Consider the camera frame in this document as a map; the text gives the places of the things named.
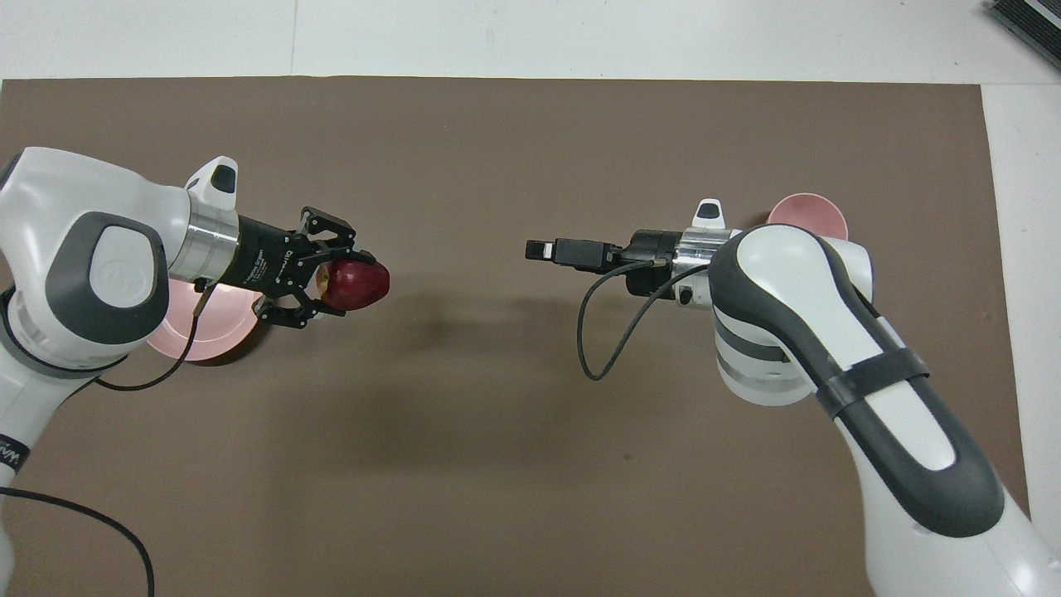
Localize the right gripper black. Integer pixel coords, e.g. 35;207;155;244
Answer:
526;230;684;298

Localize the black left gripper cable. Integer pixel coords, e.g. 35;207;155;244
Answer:
93;282;208;393

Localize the pink plate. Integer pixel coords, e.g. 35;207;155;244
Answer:
148;278;268;362

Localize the dark ribbed device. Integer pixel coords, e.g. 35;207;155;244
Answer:
982;0;1061;49

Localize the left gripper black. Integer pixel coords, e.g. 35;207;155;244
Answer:
224;206;379;331

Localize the pink bowl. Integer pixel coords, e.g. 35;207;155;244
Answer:
767;192;850;243

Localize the black loose cable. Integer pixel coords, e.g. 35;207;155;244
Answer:
0;487;157;597

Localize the brown table mat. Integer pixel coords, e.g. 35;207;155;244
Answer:
0;76;1031;597

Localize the red apple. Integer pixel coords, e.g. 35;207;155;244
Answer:
319;260;390;313

